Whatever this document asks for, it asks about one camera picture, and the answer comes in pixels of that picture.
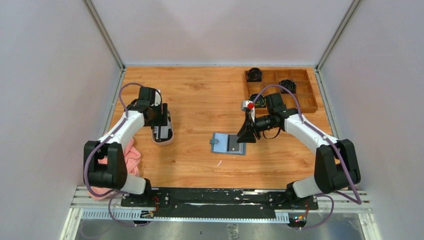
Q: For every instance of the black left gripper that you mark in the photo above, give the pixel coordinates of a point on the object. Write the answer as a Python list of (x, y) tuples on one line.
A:
[(162, 120)]

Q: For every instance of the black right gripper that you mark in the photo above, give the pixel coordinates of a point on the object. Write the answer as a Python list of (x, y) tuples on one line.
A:
[(247, 135)]

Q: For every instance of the black VIP card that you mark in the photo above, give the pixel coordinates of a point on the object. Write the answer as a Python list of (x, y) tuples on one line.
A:
[(232, 143)]

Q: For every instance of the blue leather card holder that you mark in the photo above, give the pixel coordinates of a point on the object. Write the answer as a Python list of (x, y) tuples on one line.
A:
[(219, 143)]

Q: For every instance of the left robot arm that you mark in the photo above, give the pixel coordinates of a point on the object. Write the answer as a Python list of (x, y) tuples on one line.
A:
[(105, 169)]

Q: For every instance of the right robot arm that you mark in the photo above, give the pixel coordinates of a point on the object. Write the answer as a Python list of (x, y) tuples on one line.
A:
[(336, 164)]

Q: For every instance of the black blue rosette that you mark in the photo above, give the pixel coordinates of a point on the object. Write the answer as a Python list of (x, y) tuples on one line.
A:
[(260, 103)]

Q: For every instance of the pink cloth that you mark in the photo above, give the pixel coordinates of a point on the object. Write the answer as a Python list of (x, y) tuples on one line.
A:
[(132, 159)]

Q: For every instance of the black rosette top left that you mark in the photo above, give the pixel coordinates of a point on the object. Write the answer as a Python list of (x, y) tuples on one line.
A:
[(254, 75)]

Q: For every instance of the black rosette middle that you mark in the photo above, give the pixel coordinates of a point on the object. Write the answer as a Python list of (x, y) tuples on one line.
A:
[(289, 85)]

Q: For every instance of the wooden compartment tray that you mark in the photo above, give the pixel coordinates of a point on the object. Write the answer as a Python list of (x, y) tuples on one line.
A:
[(304, 91)]

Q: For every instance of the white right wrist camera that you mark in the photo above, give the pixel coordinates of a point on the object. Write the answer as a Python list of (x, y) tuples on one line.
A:
[(248, 106)]

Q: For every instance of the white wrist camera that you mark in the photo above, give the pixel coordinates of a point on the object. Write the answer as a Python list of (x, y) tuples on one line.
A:
[(158, 98), (248, 106)]

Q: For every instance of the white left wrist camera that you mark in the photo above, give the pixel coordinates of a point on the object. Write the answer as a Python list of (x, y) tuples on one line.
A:
[(158, 98)]

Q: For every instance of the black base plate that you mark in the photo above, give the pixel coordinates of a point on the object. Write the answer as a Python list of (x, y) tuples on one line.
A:
[(218, 203)]

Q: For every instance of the aluminium frame rail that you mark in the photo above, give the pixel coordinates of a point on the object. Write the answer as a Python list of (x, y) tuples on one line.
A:
[(103, 209)]

